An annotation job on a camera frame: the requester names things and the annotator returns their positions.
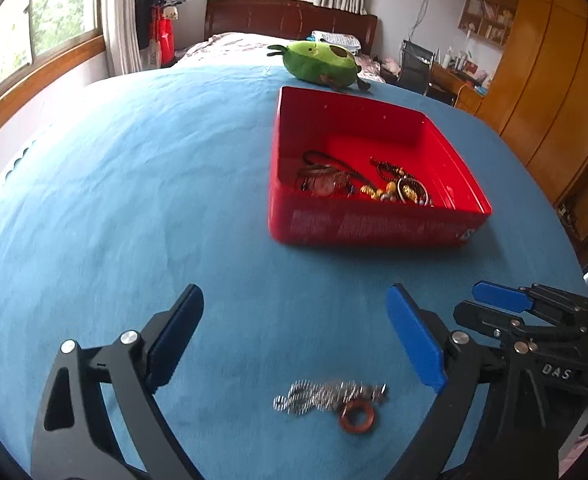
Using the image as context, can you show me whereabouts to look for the folded white blue clothes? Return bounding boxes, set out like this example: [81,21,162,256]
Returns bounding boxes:
[309,30,361,54]

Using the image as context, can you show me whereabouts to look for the dark bead necklace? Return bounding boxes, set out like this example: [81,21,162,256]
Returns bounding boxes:
[369,157,425,196]

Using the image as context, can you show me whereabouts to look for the beige left curtain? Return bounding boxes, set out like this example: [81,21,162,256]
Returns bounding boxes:
[100,0,142,77]

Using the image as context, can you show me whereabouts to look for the red plastic box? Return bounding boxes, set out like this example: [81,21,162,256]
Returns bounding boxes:
[268,86,492,247]

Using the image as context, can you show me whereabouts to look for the wooden desk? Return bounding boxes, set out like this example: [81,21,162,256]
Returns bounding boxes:
[431,64,484,116]

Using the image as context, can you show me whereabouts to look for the coat rack with clothes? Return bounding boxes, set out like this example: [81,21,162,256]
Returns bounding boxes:
[134,0,189,70]

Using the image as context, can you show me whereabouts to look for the red string bracelet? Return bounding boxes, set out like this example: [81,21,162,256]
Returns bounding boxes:
[295,148,375,198]

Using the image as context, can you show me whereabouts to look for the red brown jade ring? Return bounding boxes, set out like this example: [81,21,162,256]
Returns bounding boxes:
[338,400,377,435]

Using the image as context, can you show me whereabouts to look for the black office chair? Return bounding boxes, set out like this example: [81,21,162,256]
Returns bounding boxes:
[397,40,456,106]

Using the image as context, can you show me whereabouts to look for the large silver hoop bangle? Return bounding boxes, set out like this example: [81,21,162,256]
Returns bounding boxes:
[397,176,433,206]

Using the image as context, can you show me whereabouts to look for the dark wooden headboard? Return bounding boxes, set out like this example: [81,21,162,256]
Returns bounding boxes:
[204,0,379,54]

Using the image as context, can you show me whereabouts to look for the large wooden frame window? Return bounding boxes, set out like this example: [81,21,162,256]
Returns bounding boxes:
[0,0,105,129]

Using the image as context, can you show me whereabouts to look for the pink patterned bed sheet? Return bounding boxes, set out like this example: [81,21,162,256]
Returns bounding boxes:
[175,32,384,82]

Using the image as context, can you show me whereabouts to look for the green avocado plush toy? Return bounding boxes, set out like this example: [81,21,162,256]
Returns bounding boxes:
[267,40,371,91]

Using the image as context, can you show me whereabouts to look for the wooden wardrobe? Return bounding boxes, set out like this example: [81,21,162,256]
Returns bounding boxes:
[475,0,588,205]

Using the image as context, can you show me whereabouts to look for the silver chain bracelet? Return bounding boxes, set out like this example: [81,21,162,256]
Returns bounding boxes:
[272,378,389,417]

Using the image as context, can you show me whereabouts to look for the wooden wall shelf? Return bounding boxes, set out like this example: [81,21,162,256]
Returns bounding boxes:
[458,0,516,48]

